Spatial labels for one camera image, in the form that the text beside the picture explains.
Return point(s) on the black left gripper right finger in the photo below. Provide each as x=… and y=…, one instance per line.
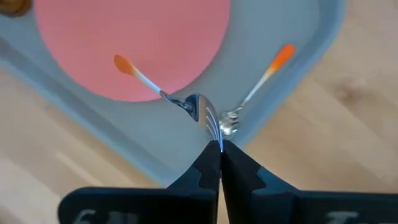
x=280, y=208

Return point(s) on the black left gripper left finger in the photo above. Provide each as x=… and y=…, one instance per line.
x=186, y=205

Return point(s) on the red round plate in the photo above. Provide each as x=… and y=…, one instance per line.
x=140, y=46

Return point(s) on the grey plastic tray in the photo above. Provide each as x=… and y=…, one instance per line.
x=248, y=46

